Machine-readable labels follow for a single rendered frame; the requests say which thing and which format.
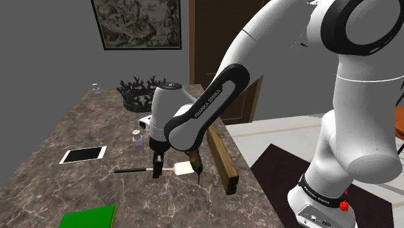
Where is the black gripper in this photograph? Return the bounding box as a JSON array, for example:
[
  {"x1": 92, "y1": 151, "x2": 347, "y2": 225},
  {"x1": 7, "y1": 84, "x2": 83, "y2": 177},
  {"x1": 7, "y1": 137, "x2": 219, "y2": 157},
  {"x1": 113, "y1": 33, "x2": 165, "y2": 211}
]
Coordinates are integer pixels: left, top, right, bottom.
[{"x1": 148, "y1": 136, "x2": 172, "y2": 179}]

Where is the brown wooden plank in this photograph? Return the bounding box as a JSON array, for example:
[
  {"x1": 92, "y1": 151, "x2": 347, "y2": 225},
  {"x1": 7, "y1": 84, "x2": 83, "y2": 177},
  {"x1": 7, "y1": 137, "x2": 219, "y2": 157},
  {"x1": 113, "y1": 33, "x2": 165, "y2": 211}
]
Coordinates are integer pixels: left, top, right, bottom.
[{"x1": 206, "y1": 124, "x2": 239, "y2": 196}]

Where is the black coral shaped bowl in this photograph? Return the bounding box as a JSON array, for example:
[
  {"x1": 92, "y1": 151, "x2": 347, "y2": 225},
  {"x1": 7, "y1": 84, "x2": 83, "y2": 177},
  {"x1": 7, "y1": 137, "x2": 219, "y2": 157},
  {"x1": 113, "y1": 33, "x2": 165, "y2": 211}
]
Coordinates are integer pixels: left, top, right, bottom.
[{"x1": 116, "y1": 75, "x2": 167, "y2": 113}]

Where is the white tablet with black screen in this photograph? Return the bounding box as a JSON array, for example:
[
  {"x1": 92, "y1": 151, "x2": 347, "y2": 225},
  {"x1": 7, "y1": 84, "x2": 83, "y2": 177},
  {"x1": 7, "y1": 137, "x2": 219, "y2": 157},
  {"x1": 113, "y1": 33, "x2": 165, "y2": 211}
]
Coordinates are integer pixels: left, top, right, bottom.
[{"x1": 58, "y1": 145, "x2": 107, "y2": 165}]

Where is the green book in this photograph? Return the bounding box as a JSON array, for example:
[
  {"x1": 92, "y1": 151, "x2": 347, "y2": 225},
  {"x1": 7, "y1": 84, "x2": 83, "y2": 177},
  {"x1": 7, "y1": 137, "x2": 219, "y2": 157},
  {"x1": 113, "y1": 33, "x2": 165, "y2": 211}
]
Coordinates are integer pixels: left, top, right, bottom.
[{"x1": 58, "y1": 205, "x2": 117, "y2": 228}]

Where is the dark robot stand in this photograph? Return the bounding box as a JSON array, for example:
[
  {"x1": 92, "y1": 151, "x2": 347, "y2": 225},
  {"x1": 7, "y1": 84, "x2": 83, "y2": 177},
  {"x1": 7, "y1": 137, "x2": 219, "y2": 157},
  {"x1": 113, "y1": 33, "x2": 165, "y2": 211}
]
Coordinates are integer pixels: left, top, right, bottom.
[{"x1": 250, "y1": 143, "x2": 396, "y2": 228}]

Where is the brown wooden door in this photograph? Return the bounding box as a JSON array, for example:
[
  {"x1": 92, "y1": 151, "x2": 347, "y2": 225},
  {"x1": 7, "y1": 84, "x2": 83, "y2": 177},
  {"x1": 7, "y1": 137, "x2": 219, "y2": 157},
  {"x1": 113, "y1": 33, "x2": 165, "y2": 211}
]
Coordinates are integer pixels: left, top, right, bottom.
[{"x1": 188, "y1": 0, "x2": 272, "y2": 126}]

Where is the orange round object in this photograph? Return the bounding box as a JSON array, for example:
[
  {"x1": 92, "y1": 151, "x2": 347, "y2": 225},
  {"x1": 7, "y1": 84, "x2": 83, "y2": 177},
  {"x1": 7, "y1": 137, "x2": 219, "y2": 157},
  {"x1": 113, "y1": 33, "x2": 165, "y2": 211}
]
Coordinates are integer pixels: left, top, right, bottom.
[{"x1": 394, "y1": 106, "x2": 404, "y2": 141}]

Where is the black handled white spatula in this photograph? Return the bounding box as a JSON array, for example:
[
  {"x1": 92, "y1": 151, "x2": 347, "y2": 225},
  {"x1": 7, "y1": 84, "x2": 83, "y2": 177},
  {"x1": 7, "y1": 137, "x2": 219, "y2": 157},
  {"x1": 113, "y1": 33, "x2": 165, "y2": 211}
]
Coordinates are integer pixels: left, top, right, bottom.
[{"x1": 113, "y1": 161, "x2": 195, "y2": 176}]

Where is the dark framed wall picture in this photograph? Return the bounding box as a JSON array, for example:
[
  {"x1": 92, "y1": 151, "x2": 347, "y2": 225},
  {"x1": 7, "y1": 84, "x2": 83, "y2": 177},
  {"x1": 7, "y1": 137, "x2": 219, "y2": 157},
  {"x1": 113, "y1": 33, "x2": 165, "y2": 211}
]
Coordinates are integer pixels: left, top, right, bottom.
[{"x1": 90, "y1": 0, "x2": 183, "y2": 51}]

